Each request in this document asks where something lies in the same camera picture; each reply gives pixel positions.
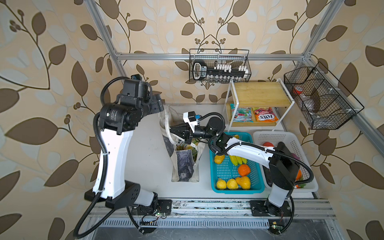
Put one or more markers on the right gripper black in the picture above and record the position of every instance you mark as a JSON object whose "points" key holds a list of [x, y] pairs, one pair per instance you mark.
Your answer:
{"points": [[187, 132]]}

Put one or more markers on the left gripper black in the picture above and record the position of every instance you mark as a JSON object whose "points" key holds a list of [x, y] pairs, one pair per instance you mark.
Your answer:
{"points": [[155, 103]]}

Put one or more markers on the white fabric grocery bag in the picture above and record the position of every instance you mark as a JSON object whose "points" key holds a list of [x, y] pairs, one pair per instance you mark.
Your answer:
{"points": [[184, 167]]}

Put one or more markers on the green snack bag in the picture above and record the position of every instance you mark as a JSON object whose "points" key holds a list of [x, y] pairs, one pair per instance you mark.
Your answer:
{"points": [[192, 147]]}

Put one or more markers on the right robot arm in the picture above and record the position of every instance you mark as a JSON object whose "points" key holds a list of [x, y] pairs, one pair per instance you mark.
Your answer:
{"points": [[286, 171]]}

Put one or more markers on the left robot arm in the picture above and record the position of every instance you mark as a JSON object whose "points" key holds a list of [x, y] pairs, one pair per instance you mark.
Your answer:
{"points": [[114, 126]]}

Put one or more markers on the teal candy bag lower shelf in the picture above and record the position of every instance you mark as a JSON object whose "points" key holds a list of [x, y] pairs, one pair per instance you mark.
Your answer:
{"points": [[243, 115]]}

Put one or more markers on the red Fox's candy bag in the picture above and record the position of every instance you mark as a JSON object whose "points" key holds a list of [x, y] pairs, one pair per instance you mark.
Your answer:
{"points": [[265, 115]]}

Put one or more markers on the yellow mango fruit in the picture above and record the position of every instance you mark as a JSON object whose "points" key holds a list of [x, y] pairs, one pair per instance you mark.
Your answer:
{"points": [[219, 159]]}

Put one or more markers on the teal plastic basket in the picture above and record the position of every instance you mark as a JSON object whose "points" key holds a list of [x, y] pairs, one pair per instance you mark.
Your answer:
{"points": [[226, 171]]}

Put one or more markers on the orange fruit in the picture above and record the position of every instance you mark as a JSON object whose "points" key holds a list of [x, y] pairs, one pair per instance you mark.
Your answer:
{"points": [[244, 170]]}

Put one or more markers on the black tool set in basket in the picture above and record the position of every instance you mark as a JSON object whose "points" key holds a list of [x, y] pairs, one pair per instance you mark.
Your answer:
{"points": [[218, 72]]}

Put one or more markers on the red tomato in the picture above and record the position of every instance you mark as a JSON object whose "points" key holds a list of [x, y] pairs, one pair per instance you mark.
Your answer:
{"points": [[268, 144]]}

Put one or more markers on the yellow pear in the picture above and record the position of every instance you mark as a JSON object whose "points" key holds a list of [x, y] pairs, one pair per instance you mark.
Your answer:
{"points": [[244, 182]]}

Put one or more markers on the white plastic basket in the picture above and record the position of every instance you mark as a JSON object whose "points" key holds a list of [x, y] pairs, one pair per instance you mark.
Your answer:
{"points": [[293, 145]]}

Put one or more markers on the plastic bottle red cap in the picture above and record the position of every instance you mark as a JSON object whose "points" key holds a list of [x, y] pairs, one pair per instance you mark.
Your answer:
{"points": [[305, 102]]}

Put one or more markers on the white wire shelf rack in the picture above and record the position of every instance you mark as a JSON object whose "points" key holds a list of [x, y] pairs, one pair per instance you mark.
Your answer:
{"points": [[257, 94]]}

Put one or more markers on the black wire basket back wall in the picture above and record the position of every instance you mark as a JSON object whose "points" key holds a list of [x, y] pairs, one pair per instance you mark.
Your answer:
{"points": [[234, 57]]}

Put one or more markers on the black wire basket wall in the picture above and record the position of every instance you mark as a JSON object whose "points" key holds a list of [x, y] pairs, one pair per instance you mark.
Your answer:
{"points": [[234, 57], [335, 103]]}

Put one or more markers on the black wire basket right wall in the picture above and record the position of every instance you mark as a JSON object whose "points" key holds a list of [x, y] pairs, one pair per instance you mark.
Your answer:
{"points": [[335, 103]]}

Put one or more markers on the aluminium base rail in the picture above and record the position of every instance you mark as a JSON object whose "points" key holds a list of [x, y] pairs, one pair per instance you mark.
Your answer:
{"points": [[230, 214]]}

